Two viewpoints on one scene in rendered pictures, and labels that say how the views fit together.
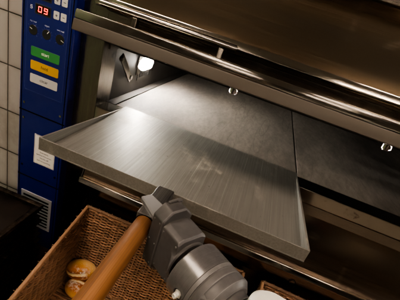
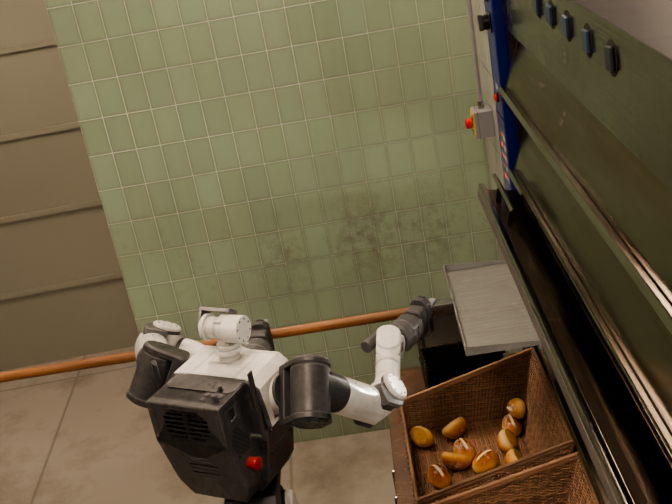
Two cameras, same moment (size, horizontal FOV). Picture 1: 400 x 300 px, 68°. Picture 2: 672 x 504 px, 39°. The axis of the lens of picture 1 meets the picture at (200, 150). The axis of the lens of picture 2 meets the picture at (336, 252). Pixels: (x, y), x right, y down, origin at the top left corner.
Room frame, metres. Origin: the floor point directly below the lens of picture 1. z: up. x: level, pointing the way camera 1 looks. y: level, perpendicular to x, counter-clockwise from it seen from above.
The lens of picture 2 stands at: (-0.02, -2.41, 2.45)
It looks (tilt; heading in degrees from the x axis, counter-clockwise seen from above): 22 degrees down; 86
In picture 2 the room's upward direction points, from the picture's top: 11 degrees counter-clockwise
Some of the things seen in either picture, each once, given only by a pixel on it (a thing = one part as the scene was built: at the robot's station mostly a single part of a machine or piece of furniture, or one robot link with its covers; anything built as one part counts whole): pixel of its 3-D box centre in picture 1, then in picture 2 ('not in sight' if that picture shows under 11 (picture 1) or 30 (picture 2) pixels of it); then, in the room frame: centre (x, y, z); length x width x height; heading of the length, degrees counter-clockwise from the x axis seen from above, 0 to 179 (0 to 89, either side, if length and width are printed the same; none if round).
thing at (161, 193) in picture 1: (155, 208); (437, 307); (0.41, 0.04, 1.20); 0.09 x 0.04 x 0.03; 172
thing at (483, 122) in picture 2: not in sight; (482, 121); (0.83, 0.93, 1.46); 0.10 x 0.07 x 0.10; 82
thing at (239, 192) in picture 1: (191, 158); (514, 296); (0.63, 0.01, 1.19); 0.55 x 0.36 x 0.03; 82
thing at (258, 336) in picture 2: not in sight; (258, 348); (-0.13, 0.02, 1.20); 0.12 x 0.10 x 0.13; 75
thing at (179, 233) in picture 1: (183, 258); (413, 324); (0.32, -0.03, 1.20); 0.12 x 0.10 x 0.13; 48
